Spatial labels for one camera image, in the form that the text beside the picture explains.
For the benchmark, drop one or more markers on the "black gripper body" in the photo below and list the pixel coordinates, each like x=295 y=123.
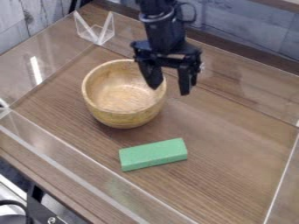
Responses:
x=166 y=48

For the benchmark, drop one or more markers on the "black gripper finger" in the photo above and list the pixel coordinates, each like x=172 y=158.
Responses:
x=152 y=73
x=187 y=77

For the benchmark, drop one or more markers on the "wooden bowl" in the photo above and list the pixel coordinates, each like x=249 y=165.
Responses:
x=118 y=96

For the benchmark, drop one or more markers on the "green rectangular block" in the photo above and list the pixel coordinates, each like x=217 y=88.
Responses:
x=152 y=154

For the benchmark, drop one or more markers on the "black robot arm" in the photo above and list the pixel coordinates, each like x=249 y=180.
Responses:
x=158 y=6

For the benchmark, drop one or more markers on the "clear acrylic corner bracket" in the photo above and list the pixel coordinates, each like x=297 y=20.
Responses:
x=94 y=33

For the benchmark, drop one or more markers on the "black table leg bracket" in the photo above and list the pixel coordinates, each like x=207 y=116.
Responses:
x=40 y=214

